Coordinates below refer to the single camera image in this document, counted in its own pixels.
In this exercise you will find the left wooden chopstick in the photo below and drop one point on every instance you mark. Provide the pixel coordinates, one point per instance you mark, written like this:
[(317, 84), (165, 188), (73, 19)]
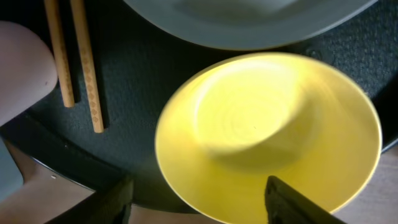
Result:
[(59, 51)]

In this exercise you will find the wooden chopstick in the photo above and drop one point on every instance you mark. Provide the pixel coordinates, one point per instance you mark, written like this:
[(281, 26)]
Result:
[(59, 51), (87, 63)]

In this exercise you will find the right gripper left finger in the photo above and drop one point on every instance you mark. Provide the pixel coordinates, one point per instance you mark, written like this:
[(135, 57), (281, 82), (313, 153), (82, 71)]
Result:
[(110, 206)]

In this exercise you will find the grey plastic dishwasher rack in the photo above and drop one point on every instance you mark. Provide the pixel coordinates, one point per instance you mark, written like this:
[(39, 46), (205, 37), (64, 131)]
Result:
[(11, 179)]

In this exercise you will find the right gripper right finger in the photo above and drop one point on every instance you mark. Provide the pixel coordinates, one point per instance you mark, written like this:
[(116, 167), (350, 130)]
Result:
[(285, 205)]

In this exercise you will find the yellow bowl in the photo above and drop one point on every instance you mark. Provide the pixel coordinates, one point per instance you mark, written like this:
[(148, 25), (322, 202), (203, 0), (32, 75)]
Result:
[(231, 126)]

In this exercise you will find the white ceramic plate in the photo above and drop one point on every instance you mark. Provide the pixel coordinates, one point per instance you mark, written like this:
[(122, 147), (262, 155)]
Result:
[(247, 24)]

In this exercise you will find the right wooden chopstick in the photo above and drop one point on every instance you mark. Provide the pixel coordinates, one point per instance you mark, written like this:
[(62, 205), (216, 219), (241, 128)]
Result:
[(87, 63)]

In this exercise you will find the round black serving tray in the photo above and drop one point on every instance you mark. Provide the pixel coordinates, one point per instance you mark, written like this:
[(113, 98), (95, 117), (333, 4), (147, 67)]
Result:
[(138, 67)]

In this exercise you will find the pink plastic cup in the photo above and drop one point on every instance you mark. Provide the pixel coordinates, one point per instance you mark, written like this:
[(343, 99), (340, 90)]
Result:
[(28, 71)]

